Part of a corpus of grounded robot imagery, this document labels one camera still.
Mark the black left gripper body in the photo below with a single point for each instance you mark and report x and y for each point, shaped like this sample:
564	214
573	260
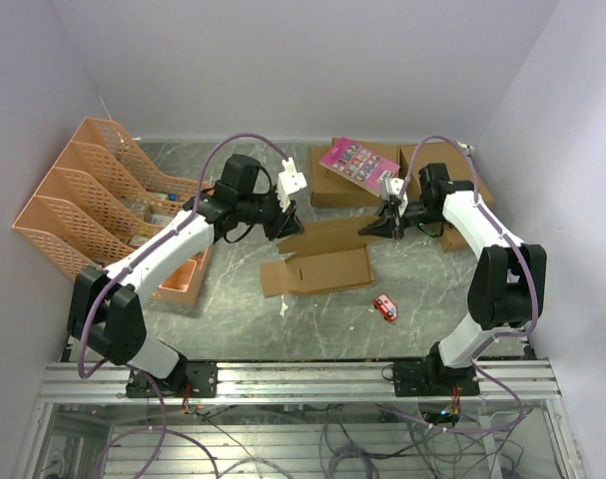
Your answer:
274	219

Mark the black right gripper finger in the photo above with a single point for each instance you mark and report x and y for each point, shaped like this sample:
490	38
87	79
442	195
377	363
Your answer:
384	214
381	228

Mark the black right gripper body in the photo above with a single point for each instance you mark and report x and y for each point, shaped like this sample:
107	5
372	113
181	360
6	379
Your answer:
398	221

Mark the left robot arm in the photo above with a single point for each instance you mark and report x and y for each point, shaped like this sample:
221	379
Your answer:
106	308

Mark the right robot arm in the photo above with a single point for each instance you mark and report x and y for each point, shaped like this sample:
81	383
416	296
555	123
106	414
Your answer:
505	297

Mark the closed cardboard box under book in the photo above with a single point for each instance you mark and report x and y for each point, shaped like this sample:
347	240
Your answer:
328	189

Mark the large closed cardboard box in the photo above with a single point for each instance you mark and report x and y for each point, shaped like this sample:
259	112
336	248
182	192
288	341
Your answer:
438	152

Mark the pink book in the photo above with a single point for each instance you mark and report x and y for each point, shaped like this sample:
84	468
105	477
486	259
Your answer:
365	165

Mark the red toy ambulance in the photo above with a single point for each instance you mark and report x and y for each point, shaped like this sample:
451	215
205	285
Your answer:
386	307

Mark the orange plastic file organizer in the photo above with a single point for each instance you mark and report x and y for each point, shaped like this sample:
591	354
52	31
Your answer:
102	198

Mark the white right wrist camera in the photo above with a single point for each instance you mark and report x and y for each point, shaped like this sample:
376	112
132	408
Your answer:
392	190

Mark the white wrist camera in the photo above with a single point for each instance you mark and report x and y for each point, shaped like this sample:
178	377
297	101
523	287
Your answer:
392	190
289	182

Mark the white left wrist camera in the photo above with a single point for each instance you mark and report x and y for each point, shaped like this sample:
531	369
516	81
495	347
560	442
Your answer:
289	182

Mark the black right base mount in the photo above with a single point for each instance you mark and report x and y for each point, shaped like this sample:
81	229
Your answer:
421	377

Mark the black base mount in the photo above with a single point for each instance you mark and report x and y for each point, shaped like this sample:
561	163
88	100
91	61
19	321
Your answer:
192	378
421	377

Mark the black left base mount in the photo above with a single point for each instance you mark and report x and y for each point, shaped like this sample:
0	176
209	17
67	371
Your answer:
192	378

